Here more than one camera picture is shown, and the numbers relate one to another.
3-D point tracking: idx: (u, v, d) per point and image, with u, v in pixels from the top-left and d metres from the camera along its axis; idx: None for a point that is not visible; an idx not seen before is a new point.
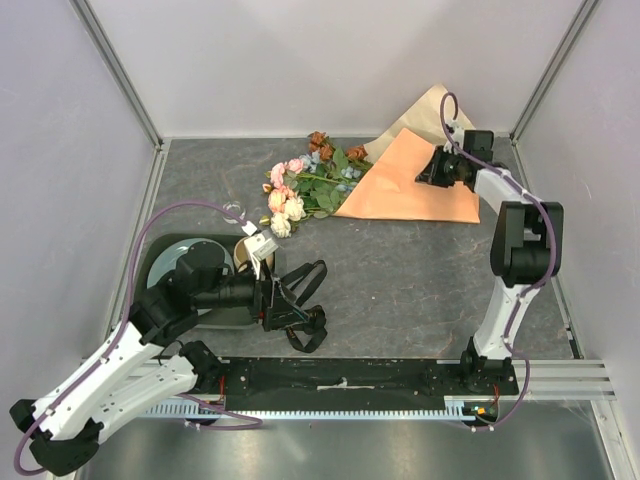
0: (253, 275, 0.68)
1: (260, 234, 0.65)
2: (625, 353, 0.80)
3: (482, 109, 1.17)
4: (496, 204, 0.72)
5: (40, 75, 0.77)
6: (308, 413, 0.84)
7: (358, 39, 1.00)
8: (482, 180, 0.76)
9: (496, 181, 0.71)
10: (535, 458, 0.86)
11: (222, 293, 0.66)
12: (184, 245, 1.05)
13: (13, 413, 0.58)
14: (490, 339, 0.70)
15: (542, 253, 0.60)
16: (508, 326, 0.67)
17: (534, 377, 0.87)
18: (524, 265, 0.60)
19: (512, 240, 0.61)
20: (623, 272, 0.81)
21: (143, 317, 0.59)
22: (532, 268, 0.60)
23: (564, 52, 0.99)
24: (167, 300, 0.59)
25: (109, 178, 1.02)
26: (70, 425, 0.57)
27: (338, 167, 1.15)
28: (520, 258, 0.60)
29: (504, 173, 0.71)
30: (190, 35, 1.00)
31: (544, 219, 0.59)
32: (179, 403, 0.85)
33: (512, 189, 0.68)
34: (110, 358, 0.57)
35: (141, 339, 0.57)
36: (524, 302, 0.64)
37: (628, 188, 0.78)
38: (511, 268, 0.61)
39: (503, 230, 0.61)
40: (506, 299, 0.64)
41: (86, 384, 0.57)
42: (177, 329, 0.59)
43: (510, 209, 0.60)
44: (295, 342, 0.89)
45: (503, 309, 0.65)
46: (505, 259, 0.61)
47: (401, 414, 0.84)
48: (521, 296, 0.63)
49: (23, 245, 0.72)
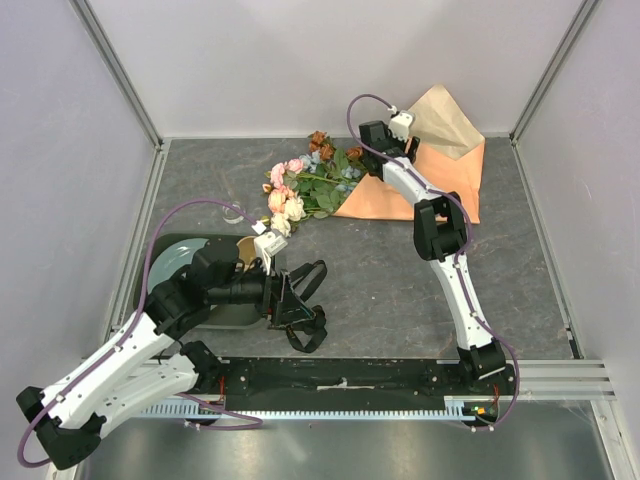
0: (263, 271, 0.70)
1: (270, 231, 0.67)
2: (624, 354, 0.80)
3: (482, 109, 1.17)
4: (403, 192, 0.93)
5: (41, 76, 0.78)
6: (308, 413, 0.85)
7: (358, 40, 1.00)
8: (386, 171, 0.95)
9: (401, 174, 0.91)
10: (535, 458, 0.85)
11: (233, 289, 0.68)
12: (184, 245, 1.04)
13: (20, 400, 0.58)
14: (466, 323, 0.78)
15: (454, 230, 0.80)
16: (469, 301, 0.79)
17: (533, 378, 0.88)
18: (444, 243, 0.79)
19: (430, 232, 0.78)
20: (623, 272, 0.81)
21: (158, 309, 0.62)
22: (450, 243, 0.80)
23: (564, 52, 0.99)
24: (180, 293, 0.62)
25: (109, 178, 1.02)
26: (79, 412, 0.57)
27: (338, 167, 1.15)
28: (438, 241, 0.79)
29: (406, 166, 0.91)
30: (190, 36, 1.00)
31: (451, 201, 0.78)
32: (179, 403, 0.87)
33: (416, 182, 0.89)
34: (124, 347, 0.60)
35: (155, 329, 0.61)
36: (460, 267, 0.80)
37: (629, 188, 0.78)
38: (434, 249, 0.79)
39: (422, 227, 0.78)
40: (450, 274, 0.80)
41: (98, 372, 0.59)
42: (189, 321, 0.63)
43: (423, 210, 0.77)
44: (295, 342, 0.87)
45: (454, 285, 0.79)
46: (427, 246, 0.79)
47: (401, 414, 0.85)
48: (457, 265, 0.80)
49: (23, 244, 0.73)
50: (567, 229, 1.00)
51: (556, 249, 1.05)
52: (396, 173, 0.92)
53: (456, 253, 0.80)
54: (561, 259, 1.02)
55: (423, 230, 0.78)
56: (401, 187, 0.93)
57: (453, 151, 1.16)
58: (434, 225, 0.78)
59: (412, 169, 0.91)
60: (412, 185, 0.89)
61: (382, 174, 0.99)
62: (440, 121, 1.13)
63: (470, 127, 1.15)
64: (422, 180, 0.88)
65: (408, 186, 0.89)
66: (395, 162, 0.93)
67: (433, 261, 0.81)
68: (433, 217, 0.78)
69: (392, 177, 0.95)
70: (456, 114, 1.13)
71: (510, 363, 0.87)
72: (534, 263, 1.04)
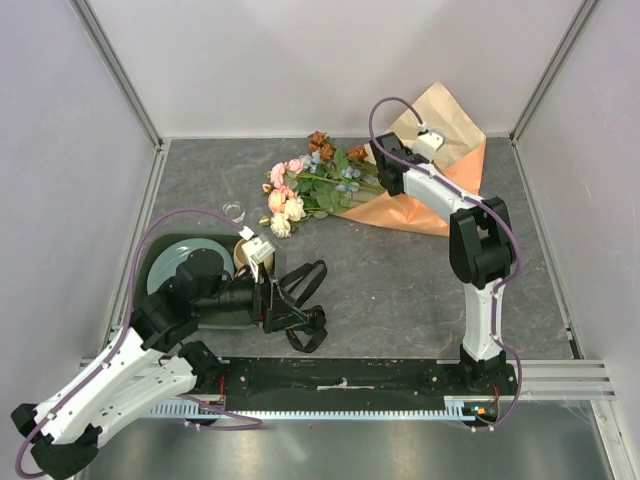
0: (251, 279, 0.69)
1: (257, 237, 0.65)
2: (625, 354, 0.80)
3: (483, 109, 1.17)
4: (433, 204, 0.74)
5: (41, 76, 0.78)
6: (307, 413, 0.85)
7: (358, 40, 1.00)
8: (409, 180, 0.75)
9: (427, 183, 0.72)
10: (534, 458, 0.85)
11: (222, 298, 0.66)
12: (184, 245, 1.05)
13: (15, 417, 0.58)
14: (480, 340, 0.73)
15: (502, 247, 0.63)
16: (492, 323, 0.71)
17: (532, 378, 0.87)
18: (490, 265, 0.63)
19: (471, 250, 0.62)
20: (623, 272, 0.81)
21: (144, 324, 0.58)
22: (497, 264, 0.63)
23: (565, 51, 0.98)
24: (168, 306, 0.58)
25: (109, 178, 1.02)
26: (70, 429, 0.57)
27: (338, 168, 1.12)
28: (483, 261, 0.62)
29: (432, 172, 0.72)
30: (190, 35, 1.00)
31: (490, 212, 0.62)
32: (179, 403, 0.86)
33: (451, 191, 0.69)
34: (111, 364, 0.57)
35: (142, 345, 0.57)
36: (498, 296, 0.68)
37: (629, 188, 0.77)
38: (479, 271, 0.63)
39: (463, 243, 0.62)
40: (483, 299, 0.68)
41: (88, 389, 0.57)
42: (178, 335, 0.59)
43: (460, 221, 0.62)
44: (295, 342, 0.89)
45: (482, 310, 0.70)
46: (471, 267, 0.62)
47: (401, 414, 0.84)
48: (495, 293, 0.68)
49: (23, 244, 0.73)
50: (567, 229, 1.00)
51: (556, 249, 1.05)
52: (421, 180, 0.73)
53: (498, 280, 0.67)
54: (561, 259, 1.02)
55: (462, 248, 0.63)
56: (428, 199, 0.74)
57: (454, 151, 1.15)
58: (477, 241, 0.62)
59: (440, 174, 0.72)
60: (444, 195, 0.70)
61: (401, 185, 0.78)
62: (441, 120, 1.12)
63: (470, 126, 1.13)
64: (456, 187, 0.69)
65: (441, 199, 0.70)
66: (418, 170, 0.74)
67: (477, 285, 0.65)
68: (475, 231, 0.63)
69: (416, 188, 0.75)
70: (457, 112, 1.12)
71: (511, 364, 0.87)
72: (534, 263, 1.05)
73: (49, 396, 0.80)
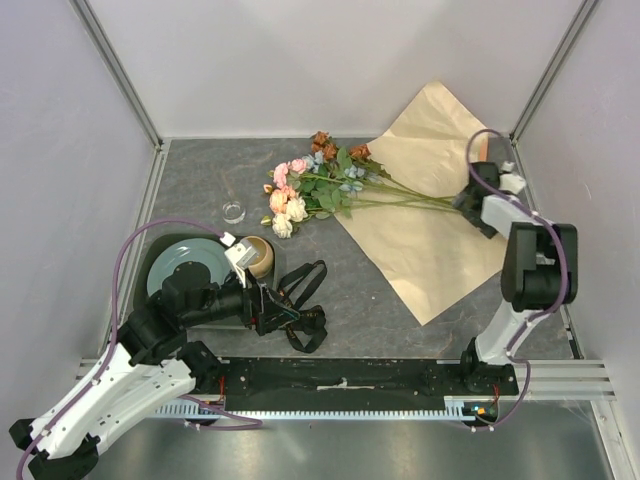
0: (240, 283, 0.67)
1: (240, 244, 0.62)
2: (625, 354, 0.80)
3: (483, 109, 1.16)
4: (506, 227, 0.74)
5: (40, 76, 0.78)
6: (308, 413, 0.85)
7: (357, 41, 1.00)
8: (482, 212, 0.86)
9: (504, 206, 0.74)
10: (534, 458, 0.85)
11: (211, 307, 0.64)
12: (184, 245, 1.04)
13: (12, 433, 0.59)
14: (492, 349, 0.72)
15: (557, 278, 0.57)
16: (511, 342, 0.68)
17: (533, 377, 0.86)
18: (534, 289, 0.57)
19: (522, 263, 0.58)
20: (623, 270, 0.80)
21: (132, 339, 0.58)
22: (544, 292, 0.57)
23: (565, 50, 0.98)
24: (156, 320, 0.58)
25: (108, 177, 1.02)
26: (66, 444, 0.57)
27: (341, 167, 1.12)
28: (534, 283, 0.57)
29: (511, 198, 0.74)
30: (188, 36, 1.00)
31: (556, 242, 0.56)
32: (179, 403, 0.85)
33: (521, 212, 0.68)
34: (101, 380, 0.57)
35: (130, 360, 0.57)
36: (529, 326, 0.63)
37: (629, 187, 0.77)
38: (525, 293, 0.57)
39: (514, 252, 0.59)
40: (513, 319, 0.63)
41: (81, 404, 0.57)
42: (166, 348, 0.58)
43: (519, 231, 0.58)
44: (295, 343, 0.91)
45: (508, 328, 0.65)
46: (517, 283, 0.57)
47: (401, 414, 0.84)
48: (528, 320, 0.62)
49: (23, 244, 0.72)
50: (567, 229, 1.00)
51: None
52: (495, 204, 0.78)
53: (537, 311, 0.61)
54: None
55: (514, 259, 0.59)
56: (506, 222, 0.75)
57: (455, 146, 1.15)
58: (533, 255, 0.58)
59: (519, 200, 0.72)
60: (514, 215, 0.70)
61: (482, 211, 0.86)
62: (440, 115, 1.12)
63: (471, 122, 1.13)
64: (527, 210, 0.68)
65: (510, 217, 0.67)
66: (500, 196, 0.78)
67: (514, 304, 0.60)
68: (533, 250, 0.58)
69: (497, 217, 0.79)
70: (457, 110, 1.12)
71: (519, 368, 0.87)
72: None
73: (49, 397, 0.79)
